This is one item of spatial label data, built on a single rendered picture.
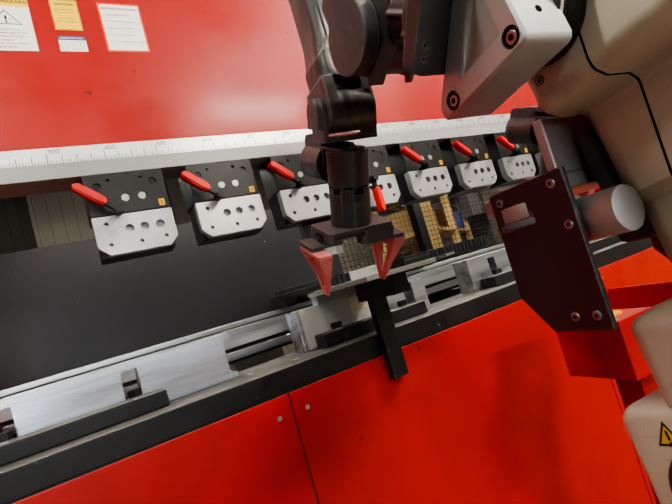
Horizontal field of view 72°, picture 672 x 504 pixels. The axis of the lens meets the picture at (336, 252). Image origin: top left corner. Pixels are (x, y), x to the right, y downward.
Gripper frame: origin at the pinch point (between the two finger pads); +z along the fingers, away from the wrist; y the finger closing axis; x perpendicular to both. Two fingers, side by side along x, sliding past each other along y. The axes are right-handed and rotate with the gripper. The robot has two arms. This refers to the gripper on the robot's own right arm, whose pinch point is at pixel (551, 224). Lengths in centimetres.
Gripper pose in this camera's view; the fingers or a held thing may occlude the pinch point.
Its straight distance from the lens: 95.8
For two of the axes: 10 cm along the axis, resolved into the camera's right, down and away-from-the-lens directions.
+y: -8.8, 2.2, -4.2
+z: 0.7, 9.4, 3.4
